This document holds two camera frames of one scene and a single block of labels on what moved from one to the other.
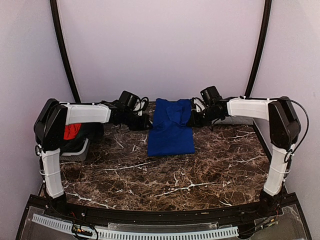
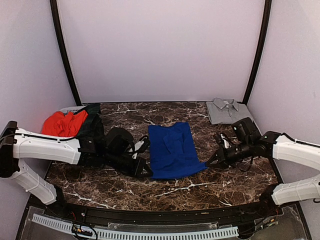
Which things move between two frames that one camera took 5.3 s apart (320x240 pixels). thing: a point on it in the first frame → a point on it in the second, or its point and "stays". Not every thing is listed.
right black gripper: x=194 y=121 → x=222 y=155
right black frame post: x=262 y=47 stays
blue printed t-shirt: x=171 y=134 → x=172 y=151
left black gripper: x=143 y=126 → x=141 y=162
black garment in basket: x=90 y=131 stays
